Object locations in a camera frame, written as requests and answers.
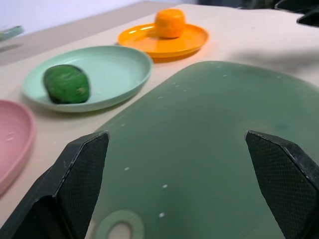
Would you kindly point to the light green plate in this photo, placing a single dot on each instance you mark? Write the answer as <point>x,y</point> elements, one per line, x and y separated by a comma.
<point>109,74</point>

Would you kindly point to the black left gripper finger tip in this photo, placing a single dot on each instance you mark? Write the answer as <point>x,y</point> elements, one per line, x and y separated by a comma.
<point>307,15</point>

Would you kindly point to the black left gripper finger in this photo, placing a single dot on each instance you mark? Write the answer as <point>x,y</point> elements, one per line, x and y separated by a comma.
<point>72,184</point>
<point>286,179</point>

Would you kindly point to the pink plate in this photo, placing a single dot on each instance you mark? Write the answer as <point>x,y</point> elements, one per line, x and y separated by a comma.
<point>12,139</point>

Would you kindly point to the pale green object at edge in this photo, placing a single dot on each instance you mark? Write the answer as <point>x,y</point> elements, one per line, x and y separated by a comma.
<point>10,32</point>

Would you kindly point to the dark green cutting board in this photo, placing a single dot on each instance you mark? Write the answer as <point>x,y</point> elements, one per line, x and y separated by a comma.
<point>199,139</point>

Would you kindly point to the orange plate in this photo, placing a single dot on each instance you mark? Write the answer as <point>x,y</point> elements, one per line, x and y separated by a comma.
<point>159,42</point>

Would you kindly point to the green avocado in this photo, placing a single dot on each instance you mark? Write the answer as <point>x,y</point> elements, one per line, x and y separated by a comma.
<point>66,84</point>

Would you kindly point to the orange fruit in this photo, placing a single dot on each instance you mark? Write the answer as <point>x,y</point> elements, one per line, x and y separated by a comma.
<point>170,23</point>

